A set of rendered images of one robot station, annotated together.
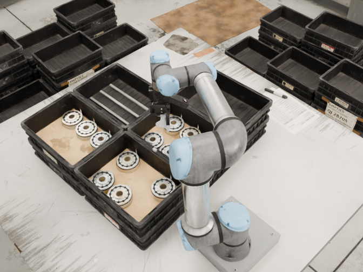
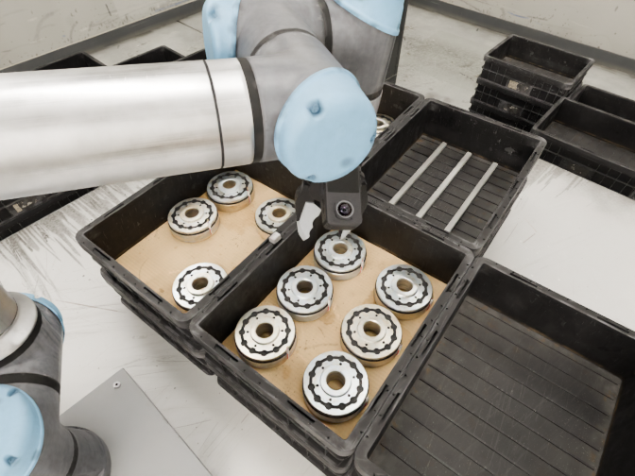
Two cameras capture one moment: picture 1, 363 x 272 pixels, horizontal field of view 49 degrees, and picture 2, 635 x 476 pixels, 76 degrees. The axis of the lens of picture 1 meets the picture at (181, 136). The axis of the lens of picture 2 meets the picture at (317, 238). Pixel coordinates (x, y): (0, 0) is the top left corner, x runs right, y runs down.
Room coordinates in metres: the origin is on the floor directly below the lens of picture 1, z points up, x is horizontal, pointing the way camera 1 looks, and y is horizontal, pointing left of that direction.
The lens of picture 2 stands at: (1.11, -0.35, 1.49)
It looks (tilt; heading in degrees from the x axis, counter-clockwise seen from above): 50 degrees down; 84
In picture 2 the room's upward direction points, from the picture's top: straight up
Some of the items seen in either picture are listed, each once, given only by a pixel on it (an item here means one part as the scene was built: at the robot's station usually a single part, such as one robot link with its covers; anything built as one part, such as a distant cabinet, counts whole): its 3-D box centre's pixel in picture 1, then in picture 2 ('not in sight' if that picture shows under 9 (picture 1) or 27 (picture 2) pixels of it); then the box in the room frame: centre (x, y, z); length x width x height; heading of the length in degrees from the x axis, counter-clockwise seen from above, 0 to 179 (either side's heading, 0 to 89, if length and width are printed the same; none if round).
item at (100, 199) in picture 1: (133, 182); (216, 229); (0.97, 0.21, 0.87); 0.40 x 0.30 x 0.11; 47
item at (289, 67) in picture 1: (297, 85); not in sight; (2.18, -0.85, 0.31); 0.40 x 0.30 x 0.34; 41
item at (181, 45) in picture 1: (180, 43); not in sight; (2.17, -0.01, 0.71); 0.22 x 0.19 x 0.01; 41
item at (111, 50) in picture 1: (119, 58); not in sight; (2.55, 0.47, 0.31); 0.40 x 0.30 x 0.34; 131
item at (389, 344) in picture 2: (190, 134); (371, 331); (1.24, -0.04, 0.86); 0.10 x 0.10 x 0.01
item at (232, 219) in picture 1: (232, 222); (2, 444); (0.74, -0.18, 0.93); 0.13 x 0.12 x 0.14; 104
